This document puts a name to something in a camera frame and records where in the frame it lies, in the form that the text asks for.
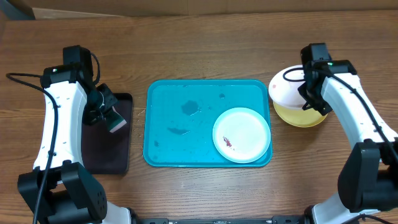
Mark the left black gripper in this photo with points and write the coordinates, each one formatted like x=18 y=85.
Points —
x=91 y=117

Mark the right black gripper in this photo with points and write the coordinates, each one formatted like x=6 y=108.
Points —
x=324 y=109

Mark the green and pink sponge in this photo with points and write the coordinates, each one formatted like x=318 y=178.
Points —
x=114 y=121

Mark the white plate with sauce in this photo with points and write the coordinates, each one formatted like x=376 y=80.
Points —
x=285 y=93

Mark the yellow-green rimmed plate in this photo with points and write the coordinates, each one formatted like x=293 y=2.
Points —
x=298 y=117

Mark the light blue rimmed plate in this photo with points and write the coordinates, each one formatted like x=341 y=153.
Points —
x=241 y=135

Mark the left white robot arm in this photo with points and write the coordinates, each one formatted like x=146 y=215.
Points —
x=59 y=189

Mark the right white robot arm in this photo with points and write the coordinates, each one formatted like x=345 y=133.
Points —
x=367 y=184

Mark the black rectangular water tray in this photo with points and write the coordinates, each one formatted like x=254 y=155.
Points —
x=104 y=152

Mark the teal plastic serving tray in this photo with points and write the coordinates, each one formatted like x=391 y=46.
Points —
x=180 y=116

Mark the brown cardboard backdrop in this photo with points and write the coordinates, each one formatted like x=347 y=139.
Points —
x=34 y=9

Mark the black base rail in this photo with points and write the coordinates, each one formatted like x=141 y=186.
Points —
x=279 y=219

